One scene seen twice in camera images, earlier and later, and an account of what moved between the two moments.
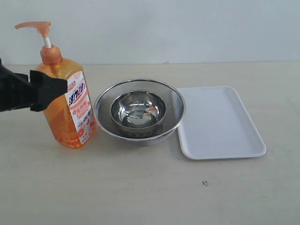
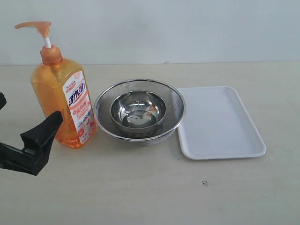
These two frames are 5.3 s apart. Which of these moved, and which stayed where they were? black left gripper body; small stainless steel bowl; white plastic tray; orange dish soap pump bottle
Moved: black left gripper body
Stayed: white plastic tray; small stainless steel bowl; orange dish soap pump bottle
